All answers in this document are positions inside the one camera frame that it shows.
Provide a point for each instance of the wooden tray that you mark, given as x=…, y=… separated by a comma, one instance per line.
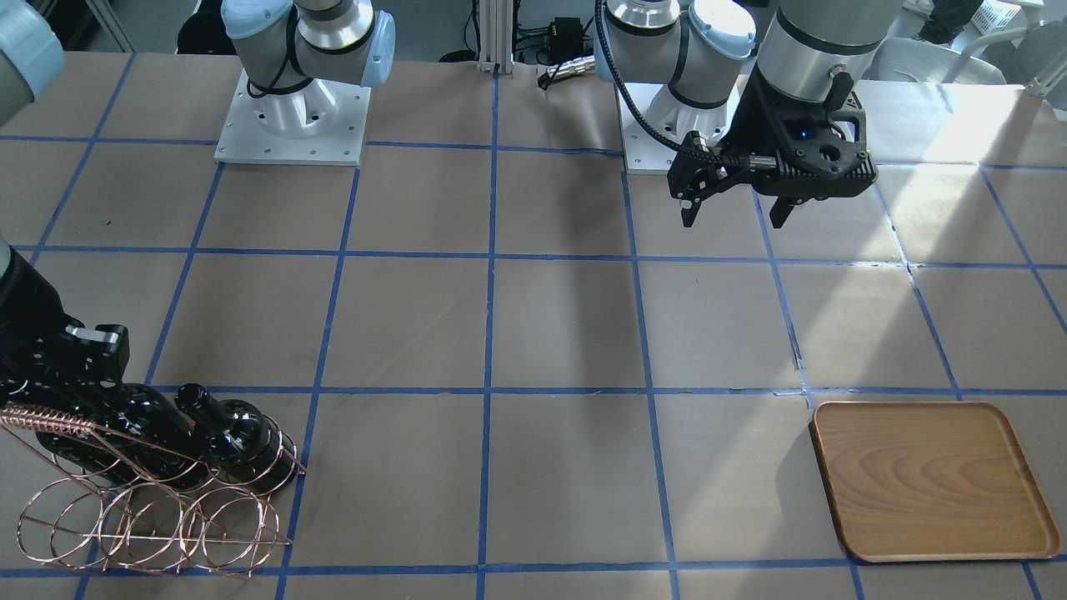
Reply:
x=929, y=482

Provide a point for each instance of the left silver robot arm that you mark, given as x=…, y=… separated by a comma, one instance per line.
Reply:
x=681, y=66

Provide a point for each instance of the copper wire bottle rack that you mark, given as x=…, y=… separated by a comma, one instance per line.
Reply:
x=81, y=523

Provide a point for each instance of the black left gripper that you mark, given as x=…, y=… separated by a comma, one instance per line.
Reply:
x=763, y=115

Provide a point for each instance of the dark wine bottle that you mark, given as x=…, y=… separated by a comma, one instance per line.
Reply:
x=237, y=439
x=145, y=428

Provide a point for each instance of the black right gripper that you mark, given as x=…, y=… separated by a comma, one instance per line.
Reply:
x=35, y=321

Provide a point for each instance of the aluminium frame post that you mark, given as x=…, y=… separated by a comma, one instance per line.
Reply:
x=495, y=31

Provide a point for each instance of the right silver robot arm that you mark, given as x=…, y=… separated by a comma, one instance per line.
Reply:
x=292, y=54

